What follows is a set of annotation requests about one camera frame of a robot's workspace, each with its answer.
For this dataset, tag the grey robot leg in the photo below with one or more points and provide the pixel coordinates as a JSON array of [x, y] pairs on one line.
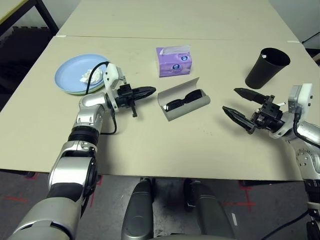
[[212, 212], [137, 212]]

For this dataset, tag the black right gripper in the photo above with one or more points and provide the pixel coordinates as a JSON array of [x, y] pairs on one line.
[[268, 116]]

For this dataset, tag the black table leg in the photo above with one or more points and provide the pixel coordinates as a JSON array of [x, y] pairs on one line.
[[275, 183]]

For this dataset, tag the black foam floor mats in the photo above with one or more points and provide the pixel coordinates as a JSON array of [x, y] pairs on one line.
[[22, 55]]

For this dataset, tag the purple tissue pack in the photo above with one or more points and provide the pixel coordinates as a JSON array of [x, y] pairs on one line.
[[172, 62]]

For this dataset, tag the green plastic plate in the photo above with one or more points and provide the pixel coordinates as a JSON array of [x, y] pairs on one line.
[[82, 93]]

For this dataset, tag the blue plastic plate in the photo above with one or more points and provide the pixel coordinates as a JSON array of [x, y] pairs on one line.
[[72, 72]]

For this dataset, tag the grey robot left leg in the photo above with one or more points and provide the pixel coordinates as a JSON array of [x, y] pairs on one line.
[[137, 212]]

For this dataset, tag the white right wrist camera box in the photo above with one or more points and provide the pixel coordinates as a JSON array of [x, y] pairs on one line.
[[302, 97]]

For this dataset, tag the grey glasses case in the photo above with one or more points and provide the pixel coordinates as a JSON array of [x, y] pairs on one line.
[[185, 112]]

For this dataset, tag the grey robot torso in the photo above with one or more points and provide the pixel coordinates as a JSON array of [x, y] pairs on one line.
[[175, 238]]

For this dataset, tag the white tissue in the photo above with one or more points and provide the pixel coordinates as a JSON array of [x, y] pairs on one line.
[[96, 76]]

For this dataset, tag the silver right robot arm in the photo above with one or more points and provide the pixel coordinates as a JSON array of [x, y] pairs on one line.
[[307, 155]]

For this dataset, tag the white tape strip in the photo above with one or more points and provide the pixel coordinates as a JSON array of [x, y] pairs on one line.
[[293, 41], [60, 36]]

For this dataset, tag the black sunglasses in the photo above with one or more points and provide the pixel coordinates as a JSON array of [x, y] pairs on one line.
[[175, 103]]

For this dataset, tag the black beige chair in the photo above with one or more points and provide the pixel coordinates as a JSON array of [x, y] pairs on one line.
[[315, 55]]

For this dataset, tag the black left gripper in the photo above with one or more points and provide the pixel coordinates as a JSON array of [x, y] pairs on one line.
[[123, 96]]

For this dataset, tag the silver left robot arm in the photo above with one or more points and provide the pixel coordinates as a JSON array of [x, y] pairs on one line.
[[90, 105]]

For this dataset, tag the black plastic cup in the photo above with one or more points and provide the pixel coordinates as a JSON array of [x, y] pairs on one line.
[[265, 75]]

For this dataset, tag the yellow-topped black-framed side table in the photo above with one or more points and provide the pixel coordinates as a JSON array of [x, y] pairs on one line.
[[6, 10]]

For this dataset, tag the grey robot right leg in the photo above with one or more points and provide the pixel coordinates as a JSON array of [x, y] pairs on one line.
[[212, 212]]

